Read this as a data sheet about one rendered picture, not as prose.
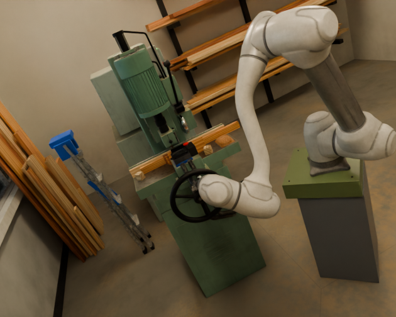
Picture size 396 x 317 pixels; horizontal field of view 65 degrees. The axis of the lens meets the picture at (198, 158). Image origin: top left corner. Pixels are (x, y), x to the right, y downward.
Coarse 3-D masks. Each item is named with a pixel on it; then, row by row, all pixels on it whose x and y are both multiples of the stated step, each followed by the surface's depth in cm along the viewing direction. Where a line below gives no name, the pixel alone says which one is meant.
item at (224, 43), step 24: (216, 0) 337; (240, 0) 388; (312, 0) 373; (336, 0) 388; (168, 24) 334; (192, 48) 379; (216, 48) 350; (264, 72) 381; (192, 96) 398; (216, 96) 371
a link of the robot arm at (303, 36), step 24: (288, 24) 93; (312, 24) 88; (336, 24) 91; (288, 48) 97; (312, 48) 93; (312, 72) 104; (336, 72) 105; (336, 96) 110; (336, 120) 122; (360, 120) 119; (336, 144) 135; (360, 144) 123; (384, 144) 121
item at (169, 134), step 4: (168, 132) 167; (172, 132) 166; (160, 136) 170; (164, 136) 166; (168, 136) 166; (172, 136) 167; (164, 140) 167; (168, 140) 167; (172, 140) 168; (176, 140) 168; (164, 144) 169; (168, 144) 168; (172, 144) 169
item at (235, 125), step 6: (228, 126) 178; (234, 126) 179; (216, 132) 178; (222, 132) 178; (228, 132) 180; (204, 138) 177; (210, 138) 178; (216, 138) 179; (156, 162) 174; (162, 162) 175; (144, 168) 173; (150, 168) 174; (156, 168) 175
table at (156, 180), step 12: (216, 144) 173; (204, 156) 165; (216, 156) 165; (228, 156) 167; (168, 168) 169; (144, 180) 168; (156, 180) 162; (168, 180) 162; (144, 192) 161; (156, 192) 163
